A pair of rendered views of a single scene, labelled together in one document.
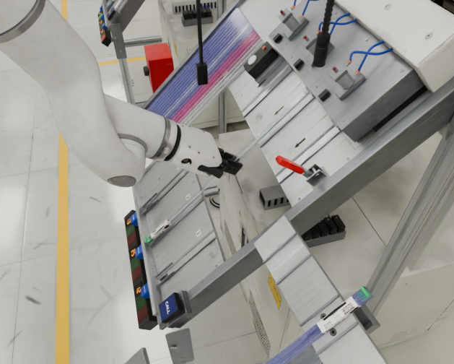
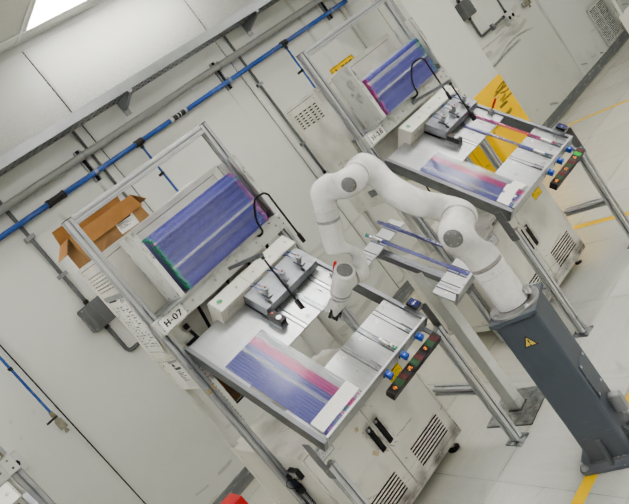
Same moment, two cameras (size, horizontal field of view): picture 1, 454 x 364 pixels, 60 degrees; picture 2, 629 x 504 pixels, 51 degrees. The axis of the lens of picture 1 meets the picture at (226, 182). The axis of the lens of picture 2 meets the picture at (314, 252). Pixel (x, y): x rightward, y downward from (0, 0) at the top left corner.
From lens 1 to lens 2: 2.85 m
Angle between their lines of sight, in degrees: 93
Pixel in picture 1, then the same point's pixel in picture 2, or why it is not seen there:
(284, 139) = (318, 297)
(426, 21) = (278, 244)
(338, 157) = (323, 273)
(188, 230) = (378, 328)
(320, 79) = (295, 274)
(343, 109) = (308, 262)
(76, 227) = not seen: outside the picture
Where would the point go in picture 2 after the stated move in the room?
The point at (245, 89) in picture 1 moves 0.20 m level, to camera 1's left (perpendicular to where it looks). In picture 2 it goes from (290, 332) to (306, 337)
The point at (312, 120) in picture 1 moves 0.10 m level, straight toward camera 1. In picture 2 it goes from (308, 289) to (326, 275)
